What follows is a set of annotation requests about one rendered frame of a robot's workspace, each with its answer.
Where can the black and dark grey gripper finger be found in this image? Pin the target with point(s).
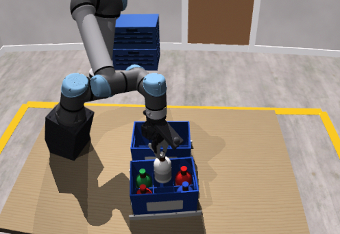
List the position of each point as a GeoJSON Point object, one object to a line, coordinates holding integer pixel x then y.
{"type": "Point", "coordinates": [154, 146]}
{"type": "Point", "coordinates": [164, 144]}

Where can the blue crate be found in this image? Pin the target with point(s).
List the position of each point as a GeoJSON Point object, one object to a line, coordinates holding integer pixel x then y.
{"type": "Point", "coordinates": [143, 152]}
{"type": "Point", "coordinates": [164, 199]}

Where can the green bottle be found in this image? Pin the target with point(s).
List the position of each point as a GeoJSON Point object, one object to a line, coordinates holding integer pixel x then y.
{"type": "Point", "coordinates": [143, 179]}

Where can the red bottle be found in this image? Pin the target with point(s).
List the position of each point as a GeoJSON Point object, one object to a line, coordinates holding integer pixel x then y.
{"type": "Point", "coordinates": [183, 175]}
{"type": "Point", "coordinates": [143, 190]}

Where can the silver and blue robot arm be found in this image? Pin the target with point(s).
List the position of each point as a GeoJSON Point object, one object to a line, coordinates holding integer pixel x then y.
{"type": "Point", "coordinates": [96, 20]}

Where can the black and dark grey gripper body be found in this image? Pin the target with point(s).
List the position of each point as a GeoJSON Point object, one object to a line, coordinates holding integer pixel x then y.
{"type": "Point", "coordinates": [148, 130]}

